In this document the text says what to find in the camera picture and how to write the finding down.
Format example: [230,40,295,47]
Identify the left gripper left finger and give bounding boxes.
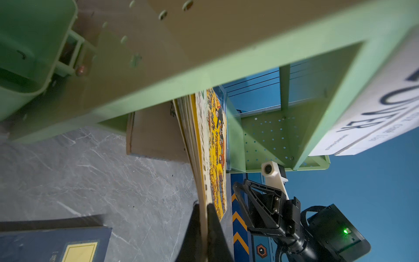
[175,204,207,262]

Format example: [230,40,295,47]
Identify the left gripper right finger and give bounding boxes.
[207,203,234,262]

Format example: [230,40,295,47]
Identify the yellow Chinese history picture book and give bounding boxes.
[173,89,227,242]

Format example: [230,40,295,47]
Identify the white LOVER book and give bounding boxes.
[310,28,419,156]

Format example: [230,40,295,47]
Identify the white book brown bars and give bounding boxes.
[336,112,419,156]

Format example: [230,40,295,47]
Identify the dark blue book left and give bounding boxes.
[1,215,112,262]

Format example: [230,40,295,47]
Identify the green pen cup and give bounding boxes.
[1,0,85,120]

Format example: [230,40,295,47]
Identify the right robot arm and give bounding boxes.
[233,179,372,262]

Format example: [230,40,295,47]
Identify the light blue book underneath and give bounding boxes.
[126,85,246,173]

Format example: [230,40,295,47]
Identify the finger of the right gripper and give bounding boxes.
[233,179,283,229]

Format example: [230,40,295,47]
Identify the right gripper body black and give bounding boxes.
[247,193,315,262]

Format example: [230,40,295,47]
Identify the green desktop shelf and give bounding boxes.
[9,1,419,170]

